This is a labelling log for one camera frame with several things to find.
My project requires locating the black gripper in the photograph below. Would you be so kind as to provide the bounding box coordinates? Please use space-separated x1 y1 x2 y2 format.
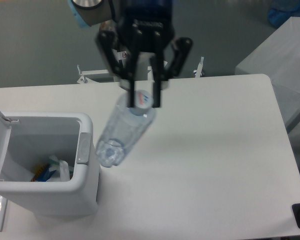
95 0 193 108

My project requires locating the clear plastic water bottle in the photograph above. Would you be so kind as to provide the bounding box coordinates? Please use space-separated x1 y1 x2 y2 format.
95 90 156 168

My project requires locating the clear plastic wrapper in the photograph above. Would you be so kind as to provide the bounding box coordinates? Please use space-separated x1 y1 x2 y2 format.
47 155 74 182

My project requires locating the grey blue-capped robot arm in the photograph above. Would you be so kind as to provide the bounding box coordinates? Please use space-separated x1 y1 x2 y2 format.
68 0 193 108

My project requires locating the white plastic trash can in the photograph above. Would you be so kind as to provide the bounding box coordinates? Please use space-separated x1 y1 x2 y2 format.
0 111 100 216

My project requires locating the grey covered side table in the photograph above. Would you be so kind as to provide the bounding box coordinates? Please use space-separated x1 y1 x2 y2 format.
234 17 300 127

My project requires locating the blue plastic bag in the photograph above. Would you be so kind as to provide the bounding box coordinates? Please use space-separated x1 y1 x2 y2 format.
267 0 300 28

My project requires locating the blue yellow snack package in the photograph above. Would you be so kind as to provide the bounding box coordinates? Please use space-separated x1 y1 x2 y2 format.
30 163 57 182

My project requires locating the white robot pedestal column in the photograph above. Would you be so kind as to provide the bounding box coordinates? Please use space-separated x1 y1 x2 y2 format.
108 19 156 82

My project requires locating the black cable on pedestal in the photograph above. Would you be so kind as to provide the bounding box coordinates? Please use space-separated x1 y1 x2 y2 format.
117 49 126 68

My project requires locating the white pedestal base bracket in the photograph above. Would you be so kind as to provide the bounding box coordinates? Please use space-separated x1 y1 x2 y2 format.
77 55 205 84

